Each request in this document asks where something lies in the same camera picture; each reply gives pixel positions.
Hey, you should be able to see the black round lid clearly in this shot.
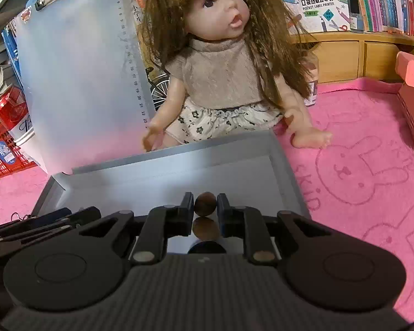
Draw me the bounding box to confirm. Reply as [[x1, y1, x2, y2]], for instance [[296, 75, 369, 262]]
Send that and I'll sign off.
[[188, 241, 226, 256]]

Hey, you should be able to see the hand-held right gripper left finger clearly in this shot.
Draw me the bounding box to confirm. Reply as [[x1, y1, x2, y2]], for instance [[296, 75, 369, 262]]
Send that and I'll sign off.
[[74, 192, 195, 265]]

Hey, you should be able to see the red soda can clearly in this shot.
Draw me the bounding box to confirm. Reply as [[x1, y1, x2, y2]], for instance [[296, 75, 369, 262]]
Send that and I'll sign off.
[[0, 86, 33, 142]]

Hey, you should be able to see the red plastic crate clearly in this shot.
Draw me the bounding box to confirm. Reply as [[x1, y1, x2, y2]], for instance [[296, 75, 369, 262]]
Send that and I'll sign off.
[[0, 124, 38, 179]]

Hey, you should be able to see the wooden drawer shelf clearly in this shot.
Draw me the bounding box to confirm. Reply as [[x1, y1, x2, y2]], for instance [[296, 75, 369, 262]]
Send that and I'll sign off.
[[290, 29, 414, 85]]

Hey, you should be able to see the clear labelled jar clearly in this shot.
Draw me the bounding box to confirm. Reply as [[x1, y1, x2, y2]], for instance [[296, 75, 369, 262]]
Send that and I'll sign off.
[[304, 55, 320, 107]]

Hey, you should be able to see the translucent plastic clipboard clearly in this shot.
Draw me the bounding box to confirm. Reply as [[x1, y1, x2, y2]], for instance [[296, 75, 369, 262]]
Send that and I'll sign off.
[[12, 0, 156, 176]]

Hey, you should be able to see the white paper cup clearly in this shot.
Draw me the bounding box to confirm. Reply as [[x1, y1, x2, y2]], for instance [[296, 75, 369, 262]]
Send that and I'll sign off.
[[15, 134, 49, 175]]

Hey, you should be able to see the row of shelved books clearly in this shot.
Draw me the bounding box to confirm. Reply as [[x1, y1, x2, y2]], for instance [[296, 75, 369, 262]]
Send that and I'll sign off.
[[126, 0, 414, 38]]

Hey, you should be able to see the brown-haired baby doll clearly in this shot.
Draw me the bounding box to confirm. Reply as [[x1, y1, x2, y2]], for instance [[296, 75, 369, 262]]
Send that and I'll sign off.
[[140, 0, 333, 152]]

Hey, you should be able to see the black miniature bicycle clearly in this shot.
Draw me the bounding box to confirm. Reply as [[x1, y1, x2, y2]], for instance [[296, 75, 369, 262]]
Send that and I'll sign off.
[[145, 67, 171, 111]]

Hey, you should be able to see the dark brown walnut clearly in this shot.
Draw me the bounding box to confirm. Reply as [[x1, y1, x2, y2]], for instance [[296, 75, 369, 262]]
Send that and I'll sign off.
[[194, 192, 217, 218]]

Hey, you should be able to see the pink bunny print blanket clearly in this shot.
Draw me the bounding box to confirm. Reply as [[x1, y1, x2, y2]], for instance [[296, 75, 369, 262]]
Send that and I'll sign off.
[[0, 78, 414, 321]]

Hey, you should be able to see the white pencil print box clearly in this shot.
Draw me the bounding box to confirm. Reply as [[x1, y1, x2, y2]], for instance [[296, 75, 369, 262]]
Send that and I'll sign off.
[[275, 0, 357, 35]]

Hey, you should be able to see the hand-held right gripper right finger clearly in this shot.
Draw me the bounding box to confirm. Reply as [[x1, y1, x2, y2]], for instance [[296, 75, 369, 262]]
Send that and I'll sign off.
[[217, 193, 339, 265]]

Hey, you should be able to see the grey cardboard box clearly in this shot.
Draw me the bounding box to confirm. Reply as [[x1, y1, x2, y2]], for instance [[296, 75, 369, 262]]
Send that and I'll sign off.
[[31, 130, 312, 259]]

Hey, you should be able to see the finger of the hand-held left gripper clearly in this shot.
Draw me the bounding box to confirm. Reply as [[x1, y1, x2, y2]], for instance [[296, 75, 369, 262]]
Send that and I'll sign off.
[[0, 208, 72, 236], [0, 206, 102, 253]]

